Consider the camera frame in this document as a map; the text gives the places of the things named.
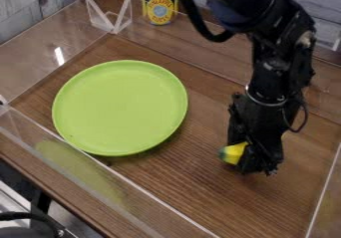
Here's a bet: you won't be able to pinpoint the green round plate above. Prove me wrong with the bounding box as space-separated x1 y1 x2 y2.
52 60 187 156

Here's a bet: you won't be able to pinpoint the clear acrylic enclosure walls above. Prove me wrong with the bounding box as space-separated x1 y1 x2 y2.
0 0 341 238

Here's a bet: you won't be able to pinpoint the yellow toy banana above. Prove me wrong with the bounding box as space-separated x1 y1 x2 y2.
218 141 247 165

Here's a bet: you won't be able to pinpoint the yellow blue tin can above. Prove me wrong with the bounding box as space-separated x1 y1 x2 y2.
143 0 178 26

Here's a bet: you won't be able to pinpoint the clear acrylic corner bracket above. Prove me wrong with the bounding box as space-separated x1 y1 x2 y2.
86 0 132 35

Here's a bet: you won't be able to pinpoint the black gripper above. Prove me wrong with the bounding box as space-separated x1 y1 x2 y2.
227 93 306 175

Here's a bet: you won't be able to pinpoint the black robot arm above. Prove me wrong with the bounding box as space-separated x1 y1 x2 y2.
180 0 316 174

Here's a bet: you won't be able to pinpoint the black cable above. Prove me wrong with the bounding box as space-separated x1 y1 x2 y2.
0 211 61 238

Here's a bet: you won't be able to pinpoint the black table leg bracket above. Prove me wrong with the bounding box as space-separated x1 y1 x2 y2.
28 188 79 238

